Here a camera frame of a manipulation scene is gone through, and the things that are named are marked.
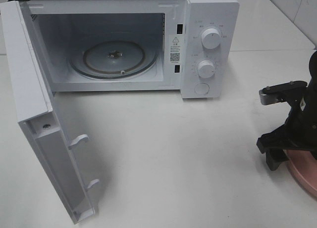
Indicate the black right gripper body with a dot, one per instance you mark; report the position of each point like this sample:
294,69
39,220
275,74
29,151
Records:
300,128

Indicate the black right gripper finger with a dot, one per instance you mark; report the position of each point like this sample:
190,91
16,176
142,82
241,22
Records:
274,158
276,140

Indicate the pink round plate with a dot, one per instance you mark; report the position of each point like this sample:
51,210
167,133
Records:
303,168

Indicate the round door release button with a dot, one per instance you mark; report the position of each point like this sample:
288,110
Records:
202,88

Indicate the white microwave door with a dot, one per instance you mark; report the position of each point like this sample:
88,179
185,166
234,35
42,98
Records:
37,114

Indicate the lower white microwave knob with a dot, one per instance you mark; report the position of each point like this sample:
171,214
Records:
206,69

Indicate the white microwave knob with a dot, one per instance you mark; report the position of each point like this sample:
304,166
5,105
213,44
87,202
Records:
210,37
206,69

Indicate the upper white microwave knob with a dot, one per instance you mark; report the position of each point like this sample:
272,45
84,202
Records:
210,37

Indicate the white microwave oven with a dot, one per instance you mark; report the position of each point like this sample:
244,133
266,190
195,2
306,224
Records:
66,25

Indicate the white warning sticker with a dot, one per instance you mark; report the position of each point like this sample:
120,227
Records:
175,47

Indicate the glass microwave turntable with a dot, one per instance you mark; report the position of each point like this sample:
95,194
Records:
113,59

